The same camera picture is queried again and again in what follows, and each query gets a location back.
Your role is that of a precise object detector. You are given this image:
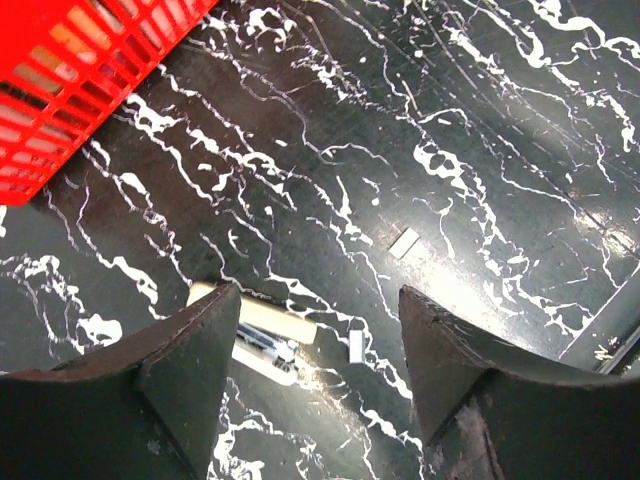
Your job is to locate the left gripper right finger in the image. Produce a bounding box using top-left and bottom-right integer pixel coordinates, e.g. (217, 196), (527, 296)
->
(399, 286), (639, 479)

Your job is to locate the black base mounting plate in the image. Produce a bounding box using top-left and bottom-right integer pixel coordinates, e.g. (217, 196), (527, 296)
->
(559, 267), (639, 374)

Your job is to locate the small staple strip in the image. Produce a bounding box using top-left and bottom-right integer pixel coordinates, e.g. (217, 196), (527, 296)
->
(388, 227), (420, 260)

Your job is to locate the red plastic shopping basket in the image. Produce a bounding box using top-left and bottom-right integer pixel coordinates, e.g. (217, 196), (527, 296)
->
(1, 1), (215, 206)

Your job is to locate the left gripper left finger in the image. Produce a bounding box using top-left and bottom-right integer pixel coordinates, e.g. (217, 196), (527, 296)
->
(1, 285), (240, 479)

